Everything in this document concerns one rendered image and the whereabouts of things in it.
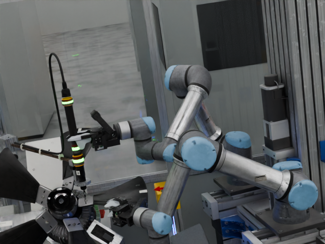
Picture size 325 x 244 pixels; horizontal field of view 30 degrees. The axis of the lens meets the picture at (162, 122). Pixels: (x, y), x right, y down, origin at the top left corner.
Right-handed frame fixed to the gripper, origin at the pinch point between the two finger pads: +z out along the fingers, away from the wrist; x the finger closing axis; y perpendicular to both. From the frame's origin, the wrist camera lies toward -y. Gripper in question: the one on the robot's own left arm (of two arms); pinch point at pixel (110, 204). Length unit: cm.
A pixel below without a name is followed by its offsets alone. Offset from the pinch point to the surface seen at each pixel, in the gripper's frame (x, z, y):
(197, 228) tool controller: -8, -59, 9
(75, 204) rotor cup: -3.5, 9.3, 10.3
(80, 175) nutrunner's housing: -13.2, 10.6, 3.9
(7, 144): -19, 69, 3
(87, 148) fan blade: -19.8, 16.9, -7.1
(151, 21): -55, 41, -80
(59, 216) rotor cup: -1.0, 12.3, 17.3
